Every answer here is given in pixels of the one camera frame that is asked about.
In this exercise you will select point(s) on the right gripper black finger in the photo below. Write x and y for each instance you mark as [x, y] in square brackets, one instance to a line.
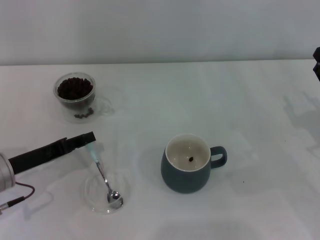
[317, 57]

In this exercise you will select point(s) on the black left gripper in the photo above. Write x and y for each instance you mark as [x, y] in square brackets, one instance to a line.
[37, 157]

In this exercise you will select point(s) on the dark teal ceramic mug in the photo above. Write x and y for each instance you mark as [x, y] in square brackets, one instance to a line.
[185, 182]

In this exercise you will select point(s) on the spilled coffee beans cluster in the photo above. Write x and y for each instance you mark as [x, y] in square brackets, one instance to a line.
[83, 115]

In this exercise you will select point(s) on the glass saucer with spilled beans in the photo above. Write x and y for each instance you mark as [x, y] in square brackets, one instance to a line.
[65, 117]

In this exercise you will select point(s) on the double-walled glass cup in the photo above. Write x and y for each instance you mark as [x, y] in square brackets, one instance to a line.
[98, 107]

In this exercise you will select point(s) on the coffee beans pile in cup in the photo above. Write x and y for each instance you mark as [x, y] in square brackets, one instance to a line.
[75, 88]

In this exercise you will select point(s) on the single coffee bean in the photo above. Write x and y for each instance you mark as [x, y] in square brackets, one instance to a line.
[191, 158]

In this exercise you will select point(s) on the empty clear glass saucer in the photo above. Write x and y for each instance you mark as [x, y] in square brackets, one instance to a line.
[125, 185]

